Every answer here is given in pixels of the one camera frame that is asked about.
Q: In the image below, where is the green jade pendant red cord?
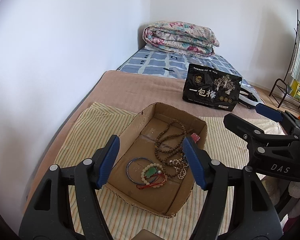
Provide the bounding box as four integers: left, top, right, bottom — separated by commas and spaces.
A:
136, 167, 169, 190

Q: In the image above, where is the black metal rack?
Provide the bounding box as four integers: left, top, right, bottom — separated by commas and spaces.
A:
269, 18, 300, 111

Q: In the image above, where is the folded floral quilt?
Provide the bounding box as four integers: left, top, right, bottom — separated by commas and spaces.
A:
142, 21, 220, 57

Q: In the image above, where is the white pearl necklace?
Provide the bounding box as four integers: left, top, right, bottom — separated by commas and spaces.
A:
170, 155, 191, 180

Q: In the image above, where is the black snack bag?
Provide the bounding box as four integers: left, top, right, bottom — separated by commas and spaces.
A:
182, 63, 242, 112

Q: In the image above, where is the brown wooden bead mala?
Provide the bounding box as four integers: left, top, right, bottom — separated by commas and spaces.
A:
154, 119, 192, 180

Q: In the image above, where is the grey gloved right hand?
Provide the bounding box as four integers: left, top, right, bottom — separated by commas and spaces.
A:
261, 176, 300, 220

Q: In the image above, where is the blue bangle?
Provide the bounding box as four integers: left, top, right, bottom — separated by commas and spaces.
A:
126, 157, 161, 186

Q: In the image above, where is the brown blanket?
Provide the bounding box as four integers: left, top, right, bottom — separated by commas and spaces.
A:
22, 70, 286, 205

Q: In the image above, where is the brown cardboard box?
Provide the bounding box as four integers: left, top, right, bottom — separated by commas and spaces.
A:
106, 102, 207, 218

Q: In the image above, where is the red strap watch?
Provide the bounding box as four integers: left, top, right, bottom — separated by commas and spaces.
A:
191, 133, 200, 143

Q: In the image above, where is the blue checkered bed sheet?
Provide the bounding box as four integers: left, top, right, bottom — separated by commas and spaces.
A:
116, 48, 257, 95

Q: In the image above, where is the white ring light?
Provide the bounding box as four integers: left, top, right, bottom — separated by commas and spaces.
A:
238, 86, 264, 109

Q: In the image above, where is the striped yellow towel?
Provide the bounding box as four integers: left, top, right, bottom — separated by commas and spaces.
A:
53, 101, 286, 240

